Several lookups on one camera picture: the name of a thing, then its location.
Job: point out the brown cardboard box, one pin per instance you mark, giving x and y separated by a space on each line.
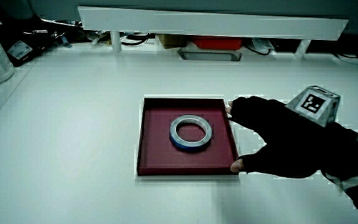
171 40

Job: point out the person's right hand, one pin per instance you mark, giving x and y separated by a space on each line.
278 140

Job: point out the dark red square tray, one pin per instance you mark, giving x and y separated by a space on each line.
157 146

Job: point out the white raised shelf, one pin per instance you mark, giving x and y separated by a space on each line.
210 23

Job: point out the blue tape roll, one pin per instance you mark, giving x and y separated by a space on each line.
191 133

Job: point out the black bag with white label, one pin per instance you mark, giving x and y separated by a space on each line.
23 43

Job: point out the grey flat tray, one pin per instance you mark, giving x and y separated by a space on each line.
209 54

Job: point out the red box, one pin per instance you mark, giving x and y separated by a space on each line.
217 42

